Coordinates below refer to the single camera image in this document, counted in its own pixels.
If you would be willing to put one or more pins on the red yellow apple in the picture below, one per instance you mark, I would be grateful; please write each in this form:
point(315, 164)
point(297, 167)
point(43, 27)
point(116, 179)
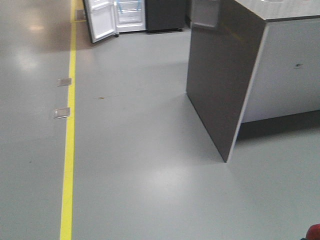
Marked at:
point(313, 232)

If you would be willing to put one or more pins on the fridge door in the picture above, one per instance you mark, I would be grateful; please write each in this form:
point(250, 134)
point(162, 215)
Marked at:
point(101, 19)

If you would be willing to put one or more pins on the dark grey fridge body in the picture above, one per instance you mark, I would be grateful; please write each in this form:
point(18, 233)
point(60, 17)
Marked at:
point(150, 15)

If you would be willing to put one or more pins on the metal floor socket plate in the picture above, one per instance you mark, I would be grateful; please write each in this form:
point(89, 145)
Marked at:
point(61, 82)

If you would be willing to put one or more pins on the grey kitchen island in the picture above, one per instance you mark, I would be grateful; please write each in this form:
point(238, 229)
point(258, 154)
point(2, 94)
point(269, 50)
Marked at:
point(252, 60)

